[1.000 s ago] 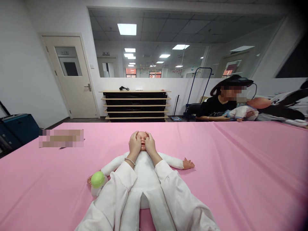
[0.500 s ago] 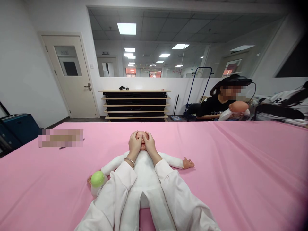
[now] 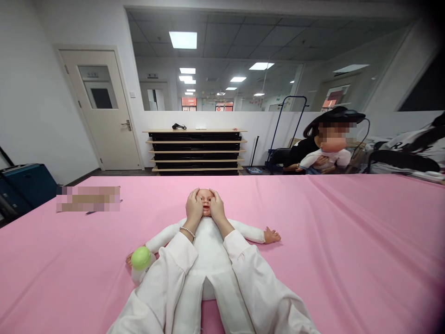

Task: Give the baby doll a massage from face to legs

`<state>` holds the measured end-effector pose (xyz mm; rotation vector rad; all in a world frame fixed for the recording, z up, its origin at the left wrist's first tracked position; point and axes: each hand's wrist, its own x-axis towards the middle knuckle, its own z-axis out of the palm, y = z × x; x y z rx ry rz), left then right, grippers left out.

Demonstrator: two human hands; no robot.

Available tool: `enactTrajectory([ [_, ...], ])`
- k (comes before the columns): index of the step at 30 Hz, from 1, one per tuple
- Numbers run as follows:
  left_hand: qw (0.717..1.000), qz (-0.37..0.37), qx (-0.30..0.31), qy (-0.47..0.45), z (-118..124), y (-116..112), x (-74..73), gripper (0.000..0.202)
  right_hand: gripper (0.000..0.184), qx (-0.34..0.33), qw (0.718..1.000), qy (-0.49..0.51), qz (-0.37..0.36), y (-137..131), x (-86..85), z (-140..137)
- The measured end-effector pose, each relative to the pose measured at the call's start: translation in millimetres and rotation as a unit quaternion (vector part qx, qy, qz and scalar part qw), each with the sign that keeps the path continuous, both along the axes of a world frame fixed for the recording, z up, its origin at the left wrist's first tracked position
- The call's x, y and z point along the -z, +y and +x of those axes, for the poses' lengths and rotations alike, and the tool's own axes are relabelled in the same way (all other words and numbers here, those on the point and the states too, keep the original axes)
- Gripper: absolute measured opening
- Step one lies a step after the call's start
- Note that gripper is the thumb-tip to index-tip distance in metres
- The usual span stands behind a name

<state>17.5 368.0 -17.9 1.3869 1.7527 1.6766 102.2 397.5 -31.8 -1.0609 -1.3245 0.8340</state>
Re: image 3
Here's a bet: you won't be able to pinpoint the person's right hand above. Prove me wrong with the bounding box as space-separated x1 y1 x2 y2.
208 189 229 230

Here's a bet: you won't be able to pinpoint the person's left hand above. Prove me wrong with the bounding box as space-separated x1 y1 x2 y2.
185 187 204 231

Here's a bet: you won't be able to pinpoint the baby doll with white body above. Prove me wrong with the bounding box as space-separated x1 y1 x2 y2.
125 187 282 302

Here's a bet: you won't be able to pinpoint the wooden shelf with black trays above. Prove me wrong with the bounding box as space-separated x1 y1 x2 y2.
142 123 248 176

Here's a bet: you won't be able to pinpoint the white bottle with green cap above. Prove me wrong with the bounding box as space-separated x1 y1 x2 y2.
131 246 158 287

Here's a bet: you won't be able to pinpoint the blue metal trolley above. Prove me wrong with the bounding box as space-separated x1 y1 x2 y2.
265 95 310 175

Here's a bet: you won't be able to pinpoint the white door with window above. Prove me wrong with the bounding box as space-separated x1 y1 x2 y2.
58 49 144 172

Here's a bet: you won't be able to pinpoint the baby doll in white clothes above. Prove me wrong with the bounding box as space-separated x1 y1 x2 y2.
295 136 352 175

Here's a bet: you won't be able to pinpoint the pink tablecloth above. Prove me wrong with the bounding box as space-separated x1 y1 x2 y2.
0 174 445 334

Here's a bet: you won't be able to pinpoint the large interior glass window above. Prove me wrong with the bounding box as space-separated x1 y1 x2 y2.
124 7 420 113

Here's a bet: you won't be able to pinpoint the dark blue suitcase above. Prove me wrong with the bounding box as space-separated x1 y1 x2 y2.
0 162 59 225

